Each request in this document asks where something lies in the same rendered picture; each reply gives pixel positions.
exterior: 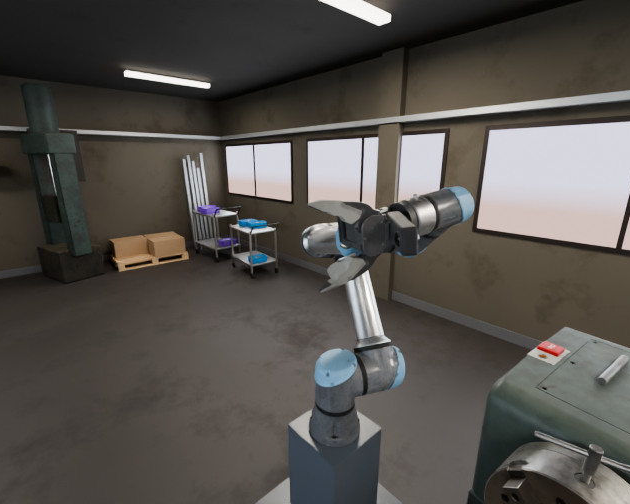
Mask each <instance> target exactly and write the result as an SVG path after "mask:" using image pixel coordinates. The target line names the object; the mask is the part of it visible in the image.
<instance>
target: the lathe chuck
mask: <svg viewBox="0 0 630 504"><path fill-rule="evenodd" d="M513 464H527V465H526V466H525V465H523V466H522V467H521V468H522V471H523V473H524V475H525V476H526V478H527V480H528V482H529V483H530V485H531V487H532V489H533V491H534V492H535V494H536V496H537V498H538V499H539V501H540V503H541V504H630V498H629V497H628V496H626V495H625V494H624V493H623V492H622V491H621V490H620V489H619V488H617V487H616V486H615V485H614V484H613V483H611V482H610V481H609V480H607V479H606V478H605V477H603V476H602V475H600V474H599V473H597V472H596V475H595V476H594V477H591V480H592V481H593V483H594V484H595V488H594V489H589V488H586V487H584V486H583V485H581V484H580V483H579V482H577V480H576V479H575V477H574V476H575V474H582V473H583V471H582V469H581V468H582V465H583V463H581V462H579V461H577V460H575V459H573V458H570V457H568V456H566V455H563V454H560V453H557V452H554V451H550V450H545V449H537V448H529V449H523V450H519V451H517V452H515V453H513V454H512V455H510V456H509V457H508V458H507V459H506V460H505V461H504V462H503V463H502V464H501V465H500V466H499V467H498V469H497V470H496V471H495V472H494V473H493V474H492V475H491V476H490V477H489V479H488V480H487V483H486V485H485V491H484V501H485V504H511V502H510V500H509V499H508V497H507V495H506V493H505V491H504V489H503V486H504V485H505V484H506V483H507V482H508V480H509V479H510V478H512V477H511V476H510V473H509V472H508V470H509V469H510V468H509V466H510V465H513Z"/></svg>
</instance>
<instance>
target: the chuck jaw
mask: <svg viewBox="0 0 630 504"><path fill-rule="evenodd" d="M523 465H525V466H526V465H527V464H513V465H510V466H509V468H510V469H509V470H508V472H509V473H510V476H511V477H512V478H510V479H509V480H508V482H507V483H506V484H505V485H504V486H503V489H504V491H505V493H506V495H507V497H508V499H509V500H510V502H511V504H541V503H540V501H539V499H538V498H537V496H536V494H535V492H534V491H533V489H532V487H531V485H530V483H529V482H528V480H527V478H526V476H525V475H524V473H523V471H522V468H521V467H522V466H523Z"/></svg>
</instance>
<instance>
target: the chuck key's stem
mask: <svg viewBox="0 0 630 504"><path fill-rule="evenodd" d="M588 454H589V457H585V460H584V462H583V465H582V468H581V469H582V471H583V473H582V476H581V477H580V481H581V482H582V483H585V484H587V485H589V482H590V480H591V477H594V476H595V475H596V472H597V469H598V467H599V464H600V461H601V459H602V457H603V454H604V451H603V449H602V448H601V447H599V446H598V445H595V444H590V446H589V449H588Z"/></svg>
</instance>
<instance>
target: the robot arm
mask: <svg viewBox="0 0 630 504"><path fill-rule="evenodd" d="M307 206H309V207H311V208H313V209H315V210H317V211H320V212H327V213H328V214H330V215H333V216H337V220H338V223H322V224H317V225H313V226H311V227H309V228H307V229H306V230H305V231H304V232H303V233H302V236H301V239H300V244H301V248H302V250H303V251H304V252H305V253H306V254H307V255H309V256H311V257H314V258H334V260H335V263H333V264H331V265H330V266H329V268H328V270H327V272H328V274H329V276H330V278H331V279H329V280H328V281H326V282H325V283H324V284H323V285H322V286H321V287H320V289H319V291H320V292H322V293H323V292H326V291H329V290H332V289H335V288H337V287H339V286H342V285H344V284H345V289H346V294H347V298H348V303H349V307H350V312H351V316H352V321H353V325H354V330H355V334H356V339H357V342H356V344H355V346H354V353H355V354H353V353H352V352H351V351H349V350H346V349H344V350H342V349H333V350H329V351H327V352H325V353H323V354H322V355H321V356H320V357H319V359H318V360H317V362H316V367H315V373H314V378H315V405H314V407H313V410H312V412H311V415H310V419H309V429H310V432H311V435H312V436H313V437H314V439H315V440H317V441H318V442H319V443H321V444H323V445H326V446H330V447H342V446H346V445H348V444H350V443H352V442H353V441H354V440H355V439H356V438H357V437H358V435H359V431H360V419H359V416H358V414H357V410H356V407H355V398H356V397H359V396H363V395H368V394H372V393H376V392H380V391H384V390H385V391H387V390H390V389H391V388H395V387H398V386H399V385H400V384H401V383H402V382H403V378H404V376H405V362H404V358H403V355H402V353H400V350H399V349H398V348H397V347H395V346H392V344H391V340H389V339H388V338H387V337H385V336H384V332H383V328H382V324H381V320H380V316H379V312H378V308H377V304H376V300H375V296H374V292H373V287H372V283H371V279H370V275H369V271H368V270H369V269H370V268H371V267H372V265H373V264H374V262H375V261H376V259H377V258H378V257H379V256H380V255H381V254H384V253H397V254H399V255H400V256H404V257H407V258H410V257H414V256H416V255H417V254H419V253H421V252H422V251H424V250H425V249H426V248H427V247H428V245H430V244H431V243H432V242H433V241H434V240H435V239H437V238H438V237H439V236H440V235H442V234H443V233H444V232H445V231H446V230H447V229H449V228H450V227H451V226H453V225H455V224H456V225H457V224H460V223H462V222H463V221H466V220H467V219H469V218H470V217H471V215H472V214H473V211H474V200H473V198H472V196H471V194H470V193H469V191H467V190H466V189H465V188H463V187H459V186H456V187H450V188H442V189H441V190H438V191H434V192H430V193H426V194H423V195H419V196H418V194H414V195H413V198H409V199H405V200H401V201H399V202H397V203H393V204H391V205H390V206H389V208H387V207H383V208H380V210H376V209H373V208H372V207H371V206H369V205H368V204H366V203H363V202H359V201H340V200H317V201H313V202H310V203H308V204H307Z"/></svg>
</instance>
